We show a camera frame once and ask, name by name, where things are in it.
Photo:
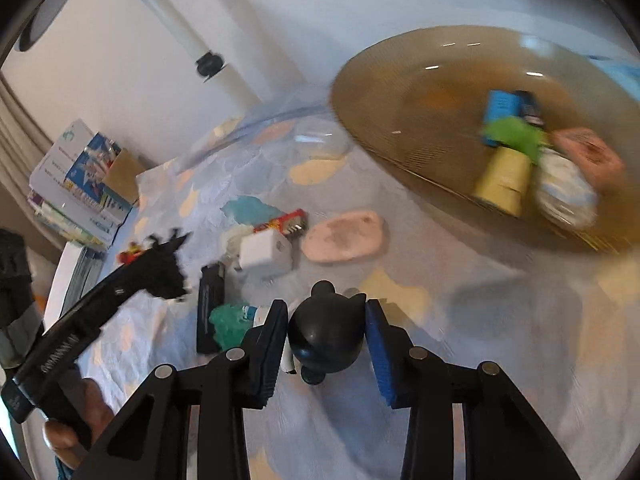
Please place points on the row of books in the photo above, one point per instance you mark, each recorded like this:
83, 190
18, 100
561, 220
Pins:
75, 185

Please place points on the beige curtain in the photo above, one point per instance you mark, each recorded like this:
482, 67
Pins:
20, 120

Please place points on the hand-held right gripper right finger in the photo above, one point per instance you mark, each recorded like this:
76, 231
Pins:
380, 355

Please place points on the stack of white booklets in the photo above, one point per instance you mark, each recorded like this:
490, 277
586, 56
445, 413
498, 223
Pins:
70, 285

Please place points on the pink card box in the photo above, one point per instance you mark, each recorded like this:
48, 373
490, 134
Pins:
590, 152

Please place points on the green plastic plant toy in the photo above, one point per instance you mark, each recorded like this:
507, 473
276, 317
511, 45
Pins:
229, 327

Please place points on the black lighter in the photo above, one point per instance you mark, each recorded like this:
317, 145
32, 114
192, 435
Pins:
211, 310

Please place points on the black spiky toy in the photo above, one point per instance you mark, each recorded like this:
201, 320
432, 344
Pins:
167, 270

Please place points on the black pole clamp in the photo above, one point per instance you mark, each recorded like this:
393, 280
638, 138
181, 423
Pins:
210, 65

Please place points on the amber glass bowl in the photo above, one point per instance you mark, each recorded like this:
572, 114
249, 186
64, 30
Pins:
425, 120

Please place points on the person's left hand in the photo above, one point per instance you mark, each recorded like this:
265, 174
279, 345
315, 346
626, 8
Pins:
102, 410

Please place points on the black eared figure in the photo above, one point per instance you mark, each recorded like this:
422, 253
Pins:
325, 330

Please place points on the fan-patterned tablecloth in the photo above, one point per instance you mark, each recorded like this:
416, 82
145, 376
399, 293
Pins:
450, 320

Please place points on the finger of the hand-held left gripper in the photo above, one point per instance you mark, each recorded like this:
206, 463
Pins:
75, 335

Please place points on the white pole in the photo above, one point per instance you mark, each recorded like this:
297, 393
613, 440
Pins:
175, 15

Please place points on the red rectangular packet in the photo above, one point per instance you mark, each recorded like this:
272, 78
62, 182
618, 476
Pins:
282, 222

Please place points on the green cloth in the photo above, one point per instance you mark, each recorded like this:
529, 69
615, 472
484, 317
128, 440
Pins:
515, 137

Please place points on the teal plastic plant toy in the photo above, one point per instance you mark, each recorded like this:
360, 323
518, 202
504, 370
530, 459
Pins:
247, 210

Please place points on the red figurine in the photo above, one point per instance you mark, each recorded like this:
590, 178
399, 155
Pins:
132, 255

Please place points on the white charger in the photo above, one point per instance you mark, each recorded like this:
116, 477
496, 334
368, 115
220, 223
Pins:
265, 255

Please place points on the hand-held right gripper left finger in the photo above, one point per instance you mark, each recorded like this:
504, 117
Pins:
270, 355

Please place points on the pink oval eraser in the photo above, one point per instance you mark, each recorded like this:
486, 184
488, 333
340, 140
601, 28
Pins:
345, 237

